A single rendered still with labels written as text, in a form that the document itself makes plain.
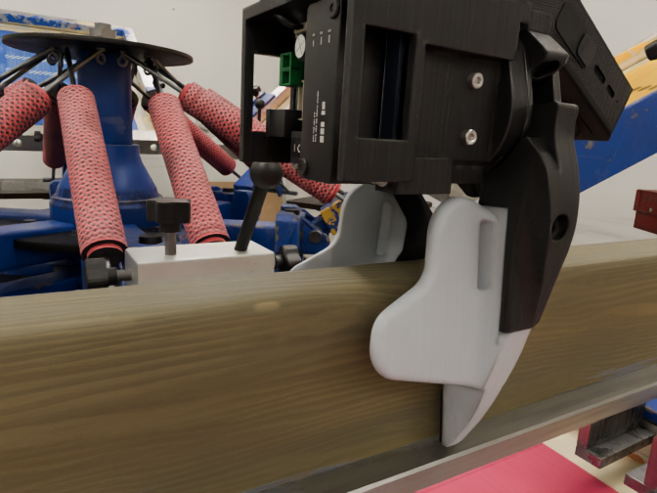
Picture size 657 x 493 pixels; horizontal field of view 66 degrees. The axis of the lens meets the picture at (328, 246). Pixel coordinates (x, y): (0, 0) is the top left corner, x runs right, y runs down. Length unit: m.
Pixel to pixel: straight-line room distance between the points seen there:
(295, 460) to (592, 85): 0.18
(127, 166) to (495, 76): 0.84
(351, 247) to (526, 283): 0.07
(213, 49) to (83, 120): 3.83
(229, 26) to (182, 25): 0.39
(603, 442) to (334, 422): 0.28
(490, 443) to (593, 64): 0.15
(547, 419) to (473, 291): 0.09
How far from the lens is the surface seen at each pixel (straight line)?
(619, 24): 2.56
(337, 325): 0.16
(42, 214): 1.05
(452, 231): 0.16
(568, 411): 0.26
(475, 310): 0.18
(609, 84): 0.24
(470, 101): 0.16
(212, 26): 4.58
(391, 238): 0.21
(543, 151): 0.17
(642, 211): 1.36
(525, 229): 0.17
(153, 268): 0.45
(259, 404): 0.16
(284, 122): 0.17
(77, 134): 0.74
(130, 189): 0.94
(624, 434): 0.46
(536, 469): 0.44
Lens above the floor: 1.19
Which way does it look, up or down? 12 degrees down
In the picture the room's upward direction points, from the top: 3 degrees clockwise
